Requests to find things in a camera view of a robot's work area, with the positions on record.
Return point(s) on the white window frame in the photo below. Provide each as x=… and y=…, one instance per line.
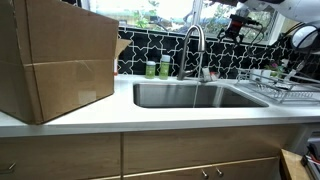
x=197, y=13

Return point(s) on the brushed steel gooseneck faucet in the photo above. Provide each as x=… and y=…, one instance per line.
x=184, y=60

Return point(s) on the dark equipment box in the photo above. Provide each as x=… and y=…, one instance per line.
x=313, y=146

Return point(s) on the wooden base cabinet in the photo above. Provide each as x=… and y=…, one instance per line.
x=166, y=150

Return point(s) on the short green soap bottle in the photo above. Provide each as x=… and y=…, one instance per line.
x=150, y=70

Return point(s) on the small potted plant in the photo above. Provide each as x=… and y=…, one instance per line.
x=274, y=68

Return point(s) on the stainless steel sink basin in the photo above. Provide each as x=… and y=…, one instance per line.
x=166, y=95

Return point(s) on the tall green soap bottle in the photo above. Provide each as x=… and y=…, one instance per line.
x=164, y=68

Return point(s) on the large cardboard box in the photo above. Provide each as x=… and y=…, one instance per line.
x=66, y=50

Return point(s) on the round metal cabinet knob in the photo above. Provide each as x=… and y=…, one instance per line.
x=219, y=171
x=204, y=173

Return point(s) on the white utensil caddy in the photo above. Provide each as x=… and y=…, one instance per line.
x=260, y=75

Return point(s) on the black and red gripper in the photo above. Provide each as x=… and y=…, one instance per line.
x=235, y=28

